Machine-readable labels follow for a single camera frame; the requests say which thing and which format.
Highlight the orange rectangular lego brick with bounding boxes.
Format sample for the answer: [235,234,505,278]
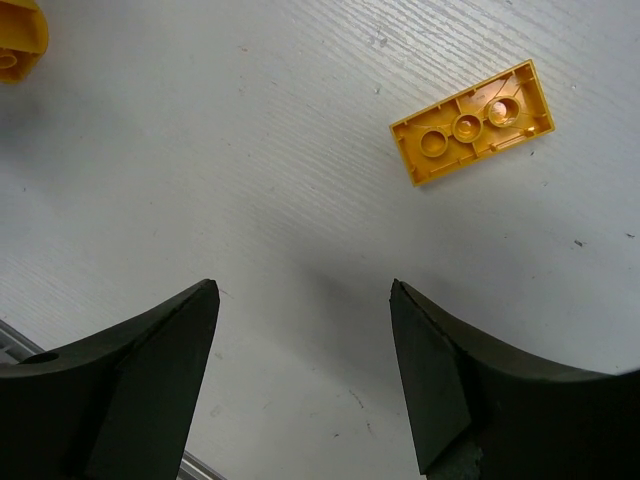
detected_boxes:
[390,59,555,187]

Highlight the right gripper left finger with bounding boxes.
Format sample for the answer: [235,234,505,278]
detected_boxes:
[1,279,220,479]

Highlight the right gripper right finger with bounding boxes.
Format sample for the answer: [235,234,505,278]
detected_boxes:
[390,280,639,479]

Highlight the yellow rounded lego brick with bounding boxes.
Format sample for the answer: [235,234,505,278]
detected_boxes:
[0,0,49,84]

